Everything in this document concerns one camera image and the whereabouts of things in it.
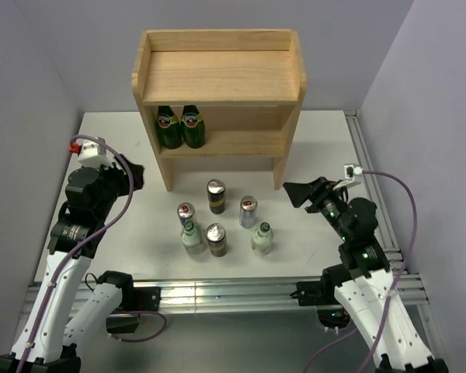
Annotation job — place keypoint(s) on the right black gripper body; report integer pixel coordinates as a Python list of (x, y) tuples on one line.
[(330, 203)]

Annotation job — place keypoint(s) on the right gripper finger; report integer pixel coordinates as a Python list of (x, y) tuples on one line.
[(298, 193), (301, 210)]

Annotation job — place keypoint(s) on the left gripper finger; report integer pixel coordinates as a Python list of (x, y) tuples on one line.
[(137, 175), (122, 163)]

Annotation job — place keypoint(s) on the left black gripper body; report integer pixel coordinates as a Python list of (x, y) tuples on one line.
[(115, 183)]

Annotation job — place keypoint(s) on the silver light-blue energy can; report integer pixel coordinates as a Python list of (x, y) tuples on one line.
[(248, 210)]

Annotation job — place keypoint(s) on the clear glass bottle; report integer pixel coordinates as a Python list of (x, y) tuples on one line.
[(192, 238), (262, 239)]

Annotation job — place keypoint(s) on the blue silver Red Bull can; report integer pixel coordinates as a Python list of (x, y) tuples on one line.
[(186, 212)]

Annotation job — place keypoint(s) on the black yellow can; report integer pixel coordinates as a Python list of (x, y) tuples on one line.
[(216, 194), (217, 239)]

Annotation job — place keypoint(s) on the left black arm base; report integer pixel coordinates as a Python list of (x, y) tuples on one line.
[(141, 299)]

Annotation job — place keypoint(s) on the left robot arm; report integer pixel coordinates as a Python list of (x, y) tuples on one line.
[(52, 341)]

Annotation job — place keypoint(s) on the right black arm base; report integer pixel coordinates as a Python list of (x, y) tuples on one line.
[(319, 295)]

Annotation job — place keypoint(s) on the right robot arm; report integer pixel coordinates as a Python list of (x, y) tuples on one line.
[(363, 283)]

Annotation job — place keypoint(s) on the wooden two-tier shelf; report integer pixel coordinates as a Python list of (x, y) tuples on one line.
[(249, 85)]

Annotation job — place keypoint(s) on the left green Perrier bottle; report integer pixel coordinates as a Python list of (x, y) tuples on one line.
[(168, 128)]

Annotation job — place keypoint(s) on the green perrier bottle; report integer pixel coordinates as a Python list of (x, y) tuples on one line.
[(193, 127), (168, 128)]

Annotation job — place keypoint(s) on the right green Perrier bottle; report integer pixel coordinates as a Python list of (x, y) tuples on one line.
[(193, 127)]

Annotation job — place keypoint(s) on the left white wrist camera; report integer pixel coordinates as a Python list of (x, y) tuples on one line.
[(90, 154)]

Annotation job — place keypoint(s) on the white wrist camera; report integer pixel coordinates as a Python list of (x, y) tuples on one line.
[(90, 154), (353, 176)]

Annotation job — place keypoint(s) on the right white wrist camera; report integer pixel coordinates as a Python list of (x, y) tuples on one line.
[(353, 176)]

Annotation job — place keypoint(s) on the aluminium mounting rail frame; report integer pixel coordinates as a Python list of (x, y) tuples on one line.
[(144, 239)]

